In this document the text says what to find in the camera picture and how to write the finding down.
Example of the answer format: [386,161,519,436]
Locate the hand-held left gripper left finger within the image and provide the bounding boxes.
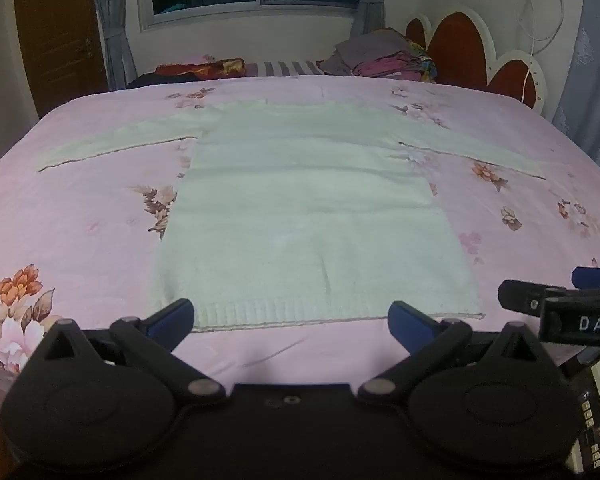
[27,298,227,395]

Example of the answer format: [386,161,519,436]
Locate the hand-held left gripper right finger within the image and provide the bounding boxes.
[357,301,557,396]

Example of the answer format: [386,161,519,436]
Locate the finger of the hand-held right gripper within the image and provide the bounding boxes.
[571,266,600,291]
[497,279,569,318]

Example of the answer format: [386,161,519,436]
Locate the white knit sweater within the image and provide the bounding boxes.
[36,100,548,333]

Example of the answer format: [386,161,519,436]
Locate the pile of folded clothes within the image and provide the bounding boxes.
[317,27,439,84]

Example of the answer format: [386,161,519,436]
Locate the pink floral bedsheet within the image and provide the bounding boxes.
[0,74,600,411]

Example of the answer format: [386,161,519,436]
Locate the light blue patterned curtain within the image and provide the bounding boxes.
[550,0,600,182]

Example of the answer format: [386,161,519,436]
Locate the dark cloth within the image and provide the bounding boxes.
[126,72,193,89]

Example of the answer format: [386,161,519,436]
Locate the red patterned cloth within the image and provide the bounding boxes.
[155,57,246,81]

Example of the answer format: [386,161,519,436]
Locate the flower shaped headboard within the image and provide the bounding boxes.
[405,5,549,122]

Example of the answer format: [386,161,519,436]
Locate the striped pillow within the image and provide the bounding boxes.
[244,60,327,78]

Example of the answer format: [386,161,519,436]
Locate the brown wooden door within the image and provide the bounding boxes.
[12,0,109,119]

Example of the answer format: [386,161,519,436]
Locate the white charging cable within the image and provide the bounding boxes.
[519,0,567,107]

